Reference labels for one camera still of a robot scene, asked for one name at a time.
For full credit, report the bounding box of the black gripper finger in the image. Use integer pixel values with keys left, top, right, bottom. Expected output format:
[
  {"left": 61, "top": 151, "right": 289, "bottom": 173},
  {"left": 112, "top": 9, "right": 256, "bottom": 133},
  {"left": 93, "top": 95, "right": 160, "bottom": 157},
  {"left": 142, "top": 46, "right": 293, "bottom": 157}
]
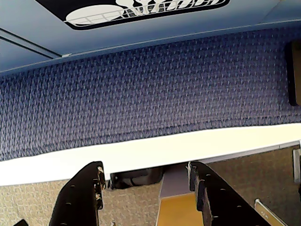
[
  {"left": 48, "top": 161, "right": 106, "bottom": 226},
  {"left": 189, "top": 161, "right": 290, "bottom": 226}
]

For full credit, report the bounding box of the grey yellow beam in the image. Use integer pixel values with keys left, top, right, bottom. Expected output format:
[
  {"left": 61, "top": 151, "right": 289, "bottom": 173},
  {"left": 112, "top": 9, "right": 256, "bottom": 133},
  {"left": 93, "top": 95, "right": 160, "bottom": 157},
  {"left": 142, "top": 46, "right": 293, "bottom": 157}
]
[{"left": 158, "top": 164, "right": 198, "bottom": 226}]

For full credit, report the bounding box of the black bag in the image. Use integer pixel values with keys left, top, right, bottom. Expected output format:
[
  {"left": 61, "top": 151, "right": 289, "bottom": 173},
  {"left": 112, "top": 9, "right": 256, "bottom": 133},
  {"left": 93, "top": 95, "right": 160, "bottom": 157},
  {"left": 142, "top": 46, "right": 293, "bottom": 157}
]
[{"left": 110, "top": 168, "right": 166, "bottom": 190}]

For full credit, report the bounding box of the black edged tan panel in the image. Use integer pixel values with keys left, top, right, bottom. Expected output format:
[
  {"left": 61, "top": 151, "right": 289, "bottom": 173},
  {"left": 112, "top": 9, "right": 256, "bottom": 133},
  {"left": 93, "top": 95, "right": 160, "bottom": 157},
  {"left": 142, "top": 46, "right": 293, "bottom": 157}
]
[{"left": 284, "top": 40, "right": 301, "bottom": 107}]

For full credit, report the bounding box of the blue toy kitchen unit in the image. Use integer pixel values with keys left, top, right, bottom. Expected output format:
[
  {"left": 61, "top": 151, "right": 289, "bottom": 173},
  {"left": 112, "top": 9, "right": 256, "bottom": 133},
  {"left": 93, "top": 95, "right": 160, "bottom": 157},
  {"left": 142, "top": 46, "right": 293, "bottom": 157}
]
[{"left": 0, "top": 0, "right": 301, "bottom": 73}]

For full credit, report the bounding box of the blue dishwasher door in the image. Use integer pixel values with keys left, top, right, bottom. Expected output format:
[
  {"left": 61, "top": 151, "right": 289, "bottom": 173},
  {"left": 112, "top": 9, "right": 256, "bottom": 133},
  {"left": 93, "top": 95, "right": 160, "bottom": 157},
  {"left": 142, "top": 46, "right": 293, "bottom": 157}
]
[{"left": 0, "top": 0, "right": 301, "bottom": 57}]

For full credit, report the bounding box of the black white dishwasher decal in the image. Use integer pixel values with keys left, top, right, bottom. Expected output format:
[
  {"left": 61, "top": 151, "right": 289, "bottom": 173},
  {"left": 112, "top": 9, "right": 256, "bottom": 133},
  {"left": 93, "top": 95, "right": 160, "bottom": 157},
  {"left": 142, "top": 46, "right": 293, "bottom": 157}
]
[{"left": 63, "top": 0, "right": 231, "bottom": 31}]

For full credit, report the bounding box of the silver metal bracket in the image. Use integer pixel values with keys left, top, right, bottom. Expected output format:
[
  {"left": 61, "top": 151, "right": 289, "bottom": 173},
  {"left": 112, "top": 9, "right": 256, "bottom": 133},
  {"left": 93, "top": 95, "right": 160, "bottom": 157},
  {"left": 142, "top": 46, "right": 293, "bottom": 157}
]
[{"left": 253, "top": 198, "right": 288, "bottom": 226}]

